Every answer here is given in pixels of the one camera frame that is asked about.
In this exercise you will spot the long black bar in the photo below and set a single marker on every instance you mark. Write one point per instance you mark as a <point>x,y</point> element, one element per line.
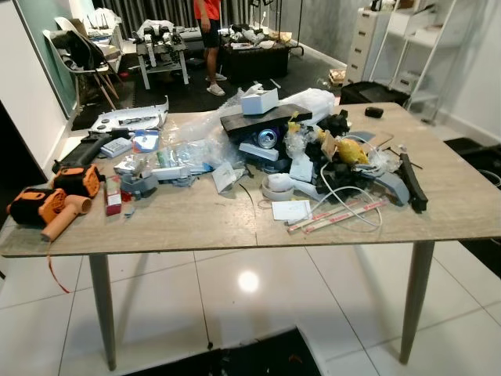
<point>413,184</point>

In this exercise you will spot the grey curved plastic part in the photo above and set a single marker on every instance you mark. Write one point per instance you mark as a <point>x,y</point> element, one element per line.
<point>391,188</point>

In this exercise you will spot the white ladder shelf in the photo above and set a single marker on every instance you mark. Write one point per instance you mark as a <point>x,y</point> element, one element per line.
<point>407,78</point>

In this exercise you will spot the grey table leg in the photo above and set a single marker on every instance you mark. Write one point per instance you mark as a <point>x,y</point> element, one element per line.
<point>415,305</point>
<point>102,313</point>

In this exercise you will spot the small black case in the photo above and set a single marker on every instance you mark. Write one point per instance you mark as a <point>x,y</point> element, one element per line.
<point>374,112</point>

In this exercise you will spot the wrapped chopsticks pack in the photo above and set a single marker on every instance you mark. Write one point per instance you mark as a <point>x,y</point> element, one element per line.
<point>337,215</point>

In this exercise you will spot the white drawer cabinet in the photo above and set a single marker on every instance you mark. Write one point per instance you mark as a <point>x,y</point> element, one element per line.
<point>362,43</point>

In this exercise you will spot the white plastic bag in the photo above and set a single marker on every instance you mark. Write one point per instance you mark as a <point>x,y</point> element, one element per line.
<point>311,102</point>

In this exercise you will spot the white paper card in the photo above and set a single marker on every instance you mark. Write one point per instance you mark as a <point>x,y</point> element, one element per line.
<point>291,211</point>

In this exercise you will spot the white tape roll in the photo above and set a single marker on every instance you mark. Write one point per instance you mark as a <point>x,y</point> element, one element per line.
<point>268,188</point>

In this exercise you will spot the blue soda can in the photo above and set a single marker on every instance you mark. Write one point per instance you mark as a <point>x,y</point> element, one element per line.
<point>268,139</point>

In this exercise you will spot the black flat board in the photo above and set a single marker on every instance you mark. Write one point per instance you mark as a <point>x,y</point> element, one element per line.
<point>262,119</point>

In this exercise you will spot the white cardboard box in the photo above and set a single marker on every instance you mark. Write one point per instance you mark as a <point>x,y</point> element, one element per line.
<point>258,102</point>

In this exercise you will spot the black low table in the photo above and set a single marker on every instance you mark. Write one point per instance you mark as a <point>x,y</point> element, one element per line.
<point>254,56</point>

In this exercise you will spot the black floor mat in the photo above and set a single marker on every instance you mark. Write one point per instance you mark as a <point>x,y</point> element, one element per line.
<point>250,356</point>

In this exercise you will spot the clear plastic bag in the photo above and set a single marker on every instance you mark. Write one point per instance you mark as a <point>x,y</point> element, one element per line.
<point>196,141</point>

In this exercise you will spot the person in red shirt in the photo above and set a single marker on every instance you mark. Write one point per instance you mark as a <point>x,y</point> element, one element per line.
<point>209,31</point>

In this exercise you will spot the blue white package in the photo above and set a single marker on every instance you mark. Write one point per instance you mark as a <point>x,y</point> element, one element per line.
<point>145,141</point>

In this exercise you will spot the grey tape dispenser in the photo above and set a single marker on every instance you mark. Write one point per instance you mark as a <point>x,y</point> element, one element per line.
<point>139,186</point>

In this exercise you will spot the small white table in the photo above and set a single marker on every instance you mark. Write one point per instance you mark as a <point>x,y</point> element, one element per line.
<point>160,48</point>

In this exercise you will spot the white robot shell panel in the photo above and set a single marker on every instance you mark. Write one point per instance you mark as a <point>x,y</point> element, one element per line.
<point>129,117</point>

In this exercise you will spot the white keypad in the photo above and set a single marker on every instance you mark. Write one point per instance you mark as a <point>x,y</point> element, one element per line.
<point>117,146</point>

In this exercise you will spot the small red box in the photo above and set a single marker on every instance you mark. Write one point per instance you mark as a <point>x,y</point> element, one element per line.
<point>113,196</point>

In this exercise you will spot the orange black power tool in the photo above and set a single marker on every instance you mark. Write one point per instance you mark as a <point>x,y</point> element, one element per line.
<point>80,180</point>

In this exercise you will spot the white chair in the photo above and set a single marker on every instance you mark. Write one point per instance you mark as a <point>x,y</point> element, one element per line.
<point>78,51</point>

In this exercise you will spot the orange black heat gun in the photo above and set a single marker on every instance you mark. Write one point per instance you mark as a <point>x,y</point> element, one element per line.
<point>47,205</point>

